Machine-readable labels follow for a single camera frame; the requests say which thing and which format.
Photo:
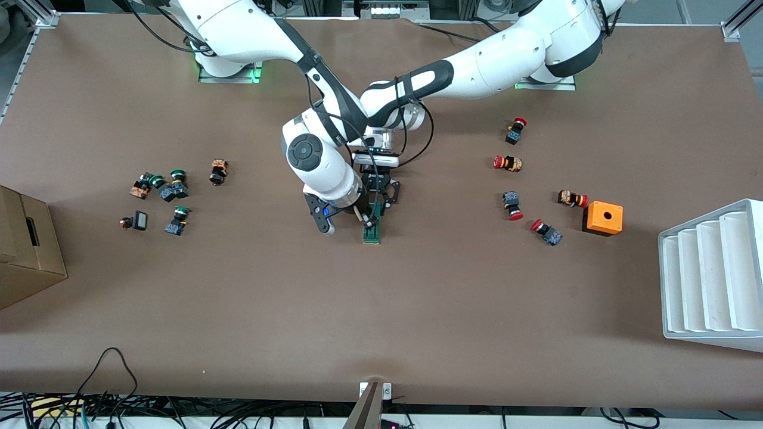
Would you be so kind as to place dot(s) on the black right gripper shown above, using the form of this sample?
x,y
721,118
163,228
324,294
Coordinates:
x,y
350,211

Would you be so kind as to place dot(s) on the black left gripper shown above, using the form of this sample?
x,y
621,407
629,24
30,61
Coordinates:
x,y
378,180

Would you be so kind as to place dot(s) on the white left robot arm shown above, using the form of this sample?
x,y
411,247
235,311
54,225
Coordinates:
x,y
506,59

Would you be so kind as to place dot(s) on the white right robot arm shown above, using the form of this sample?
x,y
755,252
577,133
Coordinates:
x,y
322,161

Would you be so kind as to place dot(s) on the red mushroom button blue block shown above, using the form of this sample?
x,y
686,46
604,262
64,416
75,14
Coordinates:
x,y
514,134
549,235
511,201

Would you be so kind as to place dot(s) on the red mushroom button orange block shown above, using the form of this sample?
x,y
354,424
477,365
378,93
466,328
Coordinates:
x,y
571,198
509,163

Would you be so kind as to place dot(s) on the green pushbutton blue yellow block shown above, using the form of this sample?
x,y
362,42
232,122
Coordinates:
x,y
179,182

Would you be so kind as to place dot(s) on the small board with red light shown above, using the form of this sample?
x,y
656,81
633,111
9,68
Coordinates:
x,y
393,425

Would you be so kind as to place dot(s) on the orange box with round hole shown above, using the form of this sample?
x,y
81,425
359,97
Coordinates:
x,y
603,217

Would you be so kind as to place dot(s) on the white slotted tray rack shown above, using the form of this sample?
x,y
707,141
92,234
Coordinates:
x,y
709,280

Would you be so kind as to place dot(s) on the brown cardboard box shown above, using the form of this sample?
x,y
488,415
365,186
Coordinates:
x,y
24,268

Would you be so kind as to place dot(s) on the black selector switch orange block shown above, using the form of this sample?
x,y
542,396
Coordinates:
x,y
218,171

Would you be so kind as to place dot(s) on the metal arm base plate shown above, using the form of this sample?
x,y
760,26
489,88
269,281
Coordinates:
x,y
229,74
545,86

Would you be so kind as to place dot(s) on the aluminium camera post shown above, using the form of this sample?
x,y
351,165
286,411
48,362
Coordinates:
x,y
365,411

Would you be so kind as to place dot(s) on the white rectangular pushbutton black frame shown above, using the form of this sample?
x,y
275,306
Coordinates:
x,y
140,220

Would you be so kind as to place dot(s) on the aluminium frame corner profile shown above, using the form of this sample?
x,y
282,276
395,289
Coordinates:
x,y
739,21
42,15

